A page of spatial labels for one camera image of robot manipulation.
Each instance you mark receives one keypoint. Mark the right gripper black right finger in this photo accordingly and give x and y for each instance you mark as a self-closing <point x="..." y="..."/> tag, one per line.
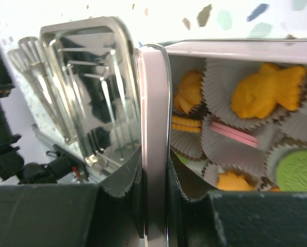
<point x="200" y="215"/>

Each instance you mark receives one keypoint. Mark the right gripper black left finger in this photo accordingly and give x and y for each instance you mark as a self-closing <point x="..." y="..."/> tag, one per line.
<point x="109" y="213"/>

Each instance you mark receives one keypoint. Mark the flower edged orange cookie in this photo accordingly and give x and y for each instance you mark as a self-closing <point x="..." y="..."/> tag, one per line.
<point x="231" y="181"/>

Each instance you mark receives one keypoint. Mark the orange chip cookie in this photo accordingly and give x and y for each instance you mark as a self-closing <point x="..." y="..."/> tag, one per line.
<point x="275" y="189"/>

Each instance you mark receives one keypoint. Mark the pink sandwich cookie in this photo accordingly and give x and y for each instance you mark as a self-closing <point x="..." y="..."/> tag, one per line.
<point x="234" y="134"/>

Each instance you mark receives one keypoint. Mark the green sandwich cookie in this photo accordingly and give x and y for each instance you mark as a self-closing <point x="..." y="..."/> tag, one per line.
<point x="291" y="172"/>
<point x="182" y="159"/>

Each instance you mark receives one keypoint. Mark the round dotted orange cookie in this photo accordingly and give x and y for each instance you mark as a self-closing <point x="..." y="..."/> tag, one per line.
<point x="186" y="124"/>

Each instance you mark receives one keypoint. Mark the pink cookie tin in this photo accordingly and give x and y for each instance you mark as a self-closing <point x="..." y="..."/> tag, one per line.
<point x="224" y="63"/>

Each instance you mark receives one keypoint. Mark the orange fish cookie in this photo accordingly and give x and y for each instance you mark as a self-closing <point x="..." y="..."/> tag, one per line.
<point x="257" y="95"/>

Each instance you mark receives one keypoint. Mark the swirl butter cookie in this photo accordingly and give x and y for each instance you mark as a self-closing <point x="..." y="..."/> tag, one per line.
<point x="188" y="93"/>

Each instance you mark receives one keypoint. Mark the large steel tray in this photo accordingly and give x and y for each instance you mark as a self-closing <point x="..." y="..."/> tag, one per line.
<point x="93" y="69"/>

